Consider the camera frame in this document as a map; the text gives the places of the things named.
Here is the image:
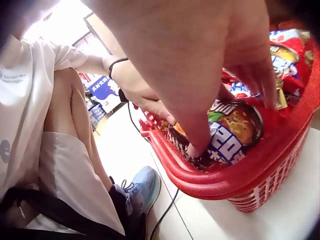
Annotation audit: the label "person's left hand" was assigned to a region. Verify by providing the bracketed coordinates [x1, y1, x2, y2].
[111, 59, 177, 126]

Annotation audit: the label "person's right hand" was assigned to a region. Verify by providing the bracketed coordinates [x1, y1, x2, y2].
[98, 0, 280, 157]

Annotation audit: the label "person's left fingers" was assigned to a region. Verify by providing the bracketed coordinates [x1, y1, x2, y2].
[136, 96, 177, 126]

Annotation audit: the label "person's right thumb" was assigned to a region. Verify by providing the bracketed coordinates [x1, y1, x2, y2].
[155, 75, 213, 157]

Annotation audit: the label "person's right fingers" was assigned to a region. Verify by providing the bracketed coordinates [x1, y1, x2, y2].
[218, 45, 280, 110]

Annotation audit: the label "dark instant noodle packet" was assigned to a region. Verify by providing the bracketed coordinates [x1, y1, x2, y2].
[168, 99, 265, 172]

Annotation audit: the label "gold foil packet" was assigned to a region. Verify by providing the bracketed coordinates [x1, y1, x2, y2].
[275, 80, 288, 110]

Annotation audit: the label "pile of snack packets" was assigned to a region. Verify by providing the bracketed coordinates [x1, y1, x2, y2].
[221, 29, 314, 118]

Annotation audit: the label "black wrist band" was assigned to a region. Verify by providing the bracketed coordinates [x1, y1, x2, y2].
[109, 58, 129, 103]

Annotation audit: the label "full shop shelf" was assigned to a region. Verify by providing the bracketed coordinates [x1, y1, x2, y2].
[78, 72, 121, 132]

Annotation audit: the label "red plastic shopping basket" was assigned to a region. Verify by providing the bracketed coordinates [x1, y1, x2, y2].
[138, 30, 320, 213]

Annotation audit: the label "person's legs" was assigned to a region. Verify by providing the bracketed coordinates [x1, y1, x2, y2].
[37, 67, 162, 240]

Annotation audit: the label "person's body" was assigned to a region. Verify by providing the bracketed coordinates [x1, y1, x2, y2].
[0, 35, 140, 240]

